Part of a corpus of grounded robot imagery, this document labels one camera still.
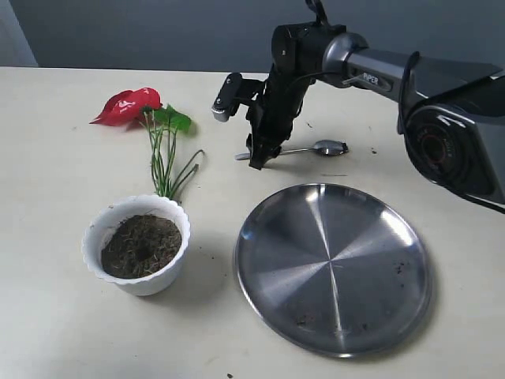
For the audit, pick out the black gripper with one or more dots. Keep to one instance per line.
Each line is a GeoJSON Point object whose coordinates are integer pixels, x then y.
{"type": "Point", "coordinates": [273, 104]}

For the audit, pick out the metal spoon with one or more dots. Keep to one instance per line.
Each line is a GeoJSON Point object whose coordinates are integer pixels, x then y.
{"type": "Point", "coordinates": [321, 148]}

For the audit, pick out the red artificial anthurium plant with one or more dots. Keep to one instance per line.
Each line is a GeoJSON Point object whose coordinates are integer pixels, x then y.
{"type": "Point", "coordinates": [164, 124]}

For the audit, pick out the white scalloped flower pot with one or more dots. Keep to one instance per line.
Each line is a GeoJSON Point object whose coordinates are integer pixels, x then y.
{"type": "Point", "coordinates": [138, 243]}

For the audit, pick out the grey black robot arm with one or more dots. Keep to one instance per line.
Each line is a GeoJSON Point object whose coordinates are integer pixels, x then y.
{"type": "Point", "coordinates": [450, 114]}

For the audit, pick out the round steel plate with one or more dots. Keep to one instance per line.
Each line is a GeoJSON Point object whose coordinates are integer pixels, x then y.
{"type": "Point", "coordinates": [334, 270]}

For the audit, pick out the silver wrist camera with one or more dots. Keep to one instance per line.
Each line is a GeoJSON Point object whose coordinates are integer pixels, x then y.
{"type": "Point", "coordinates": [226, 103]}

